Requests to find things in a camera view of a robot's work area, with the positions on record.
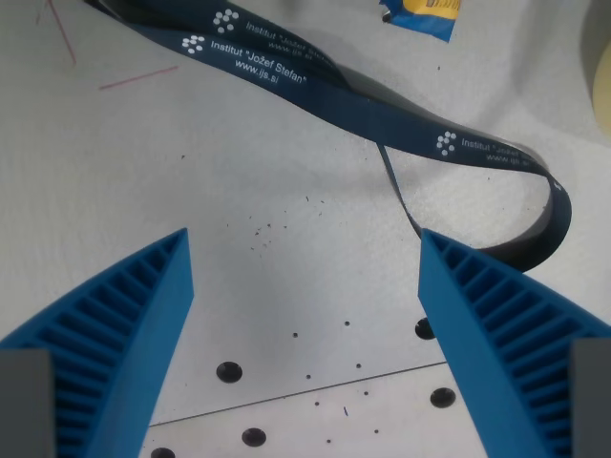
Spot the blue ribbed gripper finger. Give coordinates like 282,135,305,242
0,227,196,458
417,228,611,458

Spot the cream tape roll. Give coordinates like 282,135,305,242
579,0,611,148

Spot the blue and yellow packet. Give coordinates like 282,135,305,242
378,0,462,44

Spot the dark blue printed lanyard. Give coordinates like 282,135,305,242
84,0,573,274

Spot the thin red string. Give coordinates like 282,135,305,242
98,65,179,92
35,0,77,67

